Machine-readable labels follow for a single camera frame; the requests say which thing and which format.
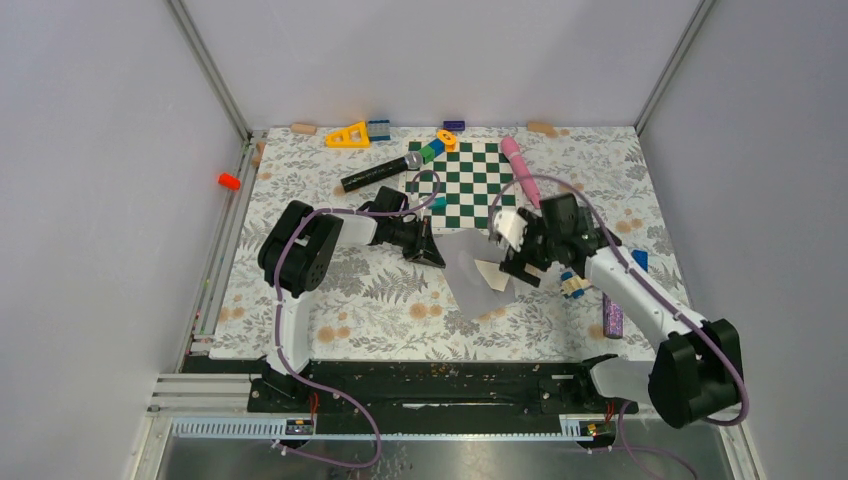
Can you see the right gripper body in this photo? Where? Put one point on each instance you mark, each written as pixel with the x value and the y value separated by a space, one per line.
pixel 538 242

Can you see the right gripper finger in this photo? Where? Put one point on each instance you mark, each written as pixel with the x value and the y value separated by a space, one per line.
pixel 513 264
pixel 529 274

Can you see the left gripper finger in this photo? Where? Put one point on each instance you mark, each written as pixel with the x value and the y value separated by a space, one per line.
pixel 415 254
pixel 429 253

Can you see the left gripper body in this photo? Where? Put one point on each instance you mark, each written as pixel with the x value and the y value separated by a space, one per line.
pixel 411 235

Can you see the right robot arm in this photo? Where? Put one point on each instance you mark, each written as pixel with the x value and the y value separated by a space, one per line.
pixel 696 370

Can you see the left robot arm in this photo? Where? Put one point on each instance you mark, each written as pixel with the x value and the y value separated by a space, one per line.
pixel 295 258

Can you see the teal cube block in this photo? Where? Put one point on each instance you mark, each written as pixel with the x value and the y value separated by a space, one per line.
pixel 438 205

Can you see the beige toy car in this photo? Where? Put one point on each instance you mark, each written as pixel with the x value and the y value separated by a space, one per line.
pixel 573 286

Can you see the green white chessboard mat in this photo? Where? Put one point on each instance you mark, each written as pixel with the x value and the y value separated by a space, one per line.
pixel 471 177

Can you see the black toy microphone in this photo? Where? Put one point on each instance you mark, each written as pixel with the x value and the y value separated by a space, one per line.
pixel 412 160

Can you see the purple glitter microphone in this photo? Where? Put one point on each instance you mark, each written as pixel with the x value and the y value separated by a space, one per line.
pixel 612 319

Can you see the rainbow lego stack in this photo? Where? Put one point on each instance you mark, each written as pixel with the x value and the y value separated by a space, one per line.
pixel 641 258

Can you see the blue lego brick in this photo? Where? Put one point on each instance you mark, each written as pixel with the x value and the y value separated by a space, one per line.
pixel 378 130

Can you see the yellow triangle toy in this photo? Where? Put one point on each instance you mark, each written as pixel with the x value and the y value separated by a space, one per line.
pixel 353 136

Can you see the purple lego brick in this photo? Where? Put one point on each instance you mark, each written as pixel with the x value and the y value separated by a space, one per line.
pixel 454 125

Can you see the wooden cylinder block right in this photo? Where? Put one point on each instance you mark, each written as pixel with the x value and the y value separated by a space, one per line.
pixel 542 128

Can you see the wooden cylinder block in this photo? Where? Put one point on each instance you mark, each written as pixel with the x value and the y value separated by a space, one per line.
pixel 303 129
pixel 542 128

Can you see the wooden cylinder block left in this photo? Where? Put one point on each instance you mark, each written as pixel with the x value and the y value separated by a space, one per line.
pixel 303 129

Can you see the orange cap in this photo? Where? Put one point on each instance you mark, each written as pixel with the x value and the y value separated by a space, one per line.
pixel 229 182

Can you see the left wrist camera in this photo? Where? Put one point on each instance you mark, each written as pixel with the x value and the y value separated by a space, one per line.
pixel 424 225

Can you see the colourful block chain toy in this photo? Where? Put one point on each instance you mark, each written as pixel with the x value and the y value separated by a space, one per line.
pixel 445 141

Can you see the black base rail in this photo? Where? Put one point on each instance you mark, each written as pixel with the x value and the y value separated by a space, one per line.
pixel 423 398

